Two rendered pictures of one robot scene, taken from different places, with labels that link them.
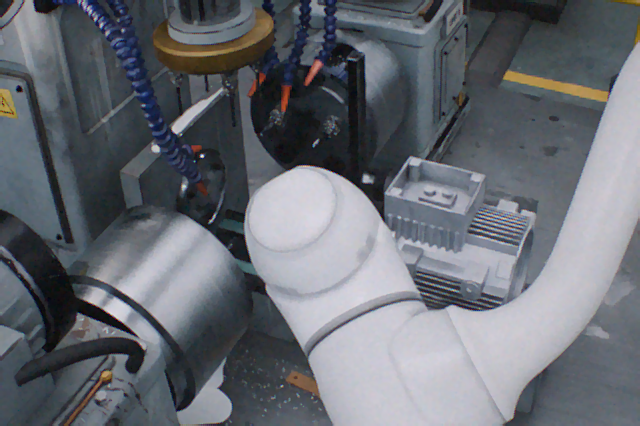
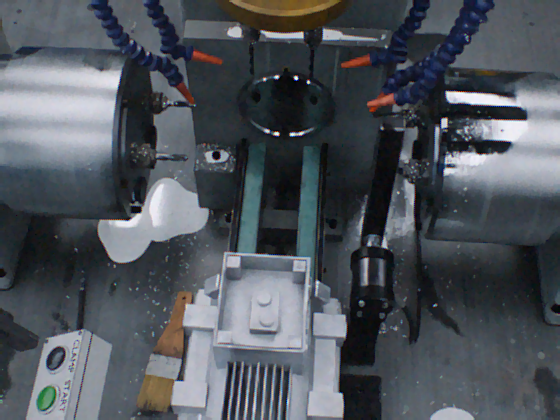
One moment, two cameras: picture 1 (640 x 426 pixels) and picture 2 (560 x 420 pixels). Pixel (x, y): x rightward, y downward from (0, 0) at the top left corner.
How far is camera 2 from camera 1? 0.99 m
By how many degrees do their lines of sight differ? 47
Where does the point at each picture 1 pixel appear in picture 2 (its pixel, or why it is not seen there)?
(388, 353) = not seen: outside the picture
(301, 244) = not seen: outside the picture
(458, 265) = (205, 373)
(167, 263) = (51, 112)
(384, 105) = (481, 208)
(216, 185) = (308, 114)
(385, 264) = not seen: outside the picture
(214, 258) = (92, 146)
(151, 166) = (205, 40)
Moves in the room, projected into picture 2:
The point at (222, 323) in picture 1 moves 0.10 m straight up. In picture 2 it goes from (60, 192) to (43, 145)
